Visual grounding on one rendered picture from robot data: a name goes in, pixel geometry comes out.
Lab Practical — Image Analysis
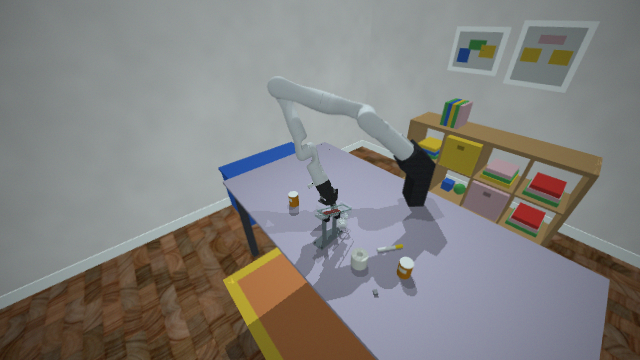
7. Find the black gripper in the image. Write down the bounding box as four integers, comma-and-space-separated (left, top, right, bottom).
316, 180, 338, 207

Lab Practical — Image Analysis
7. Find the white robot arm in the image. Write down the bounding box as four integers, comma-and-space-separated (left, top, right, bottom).
267, 76, 414, 189

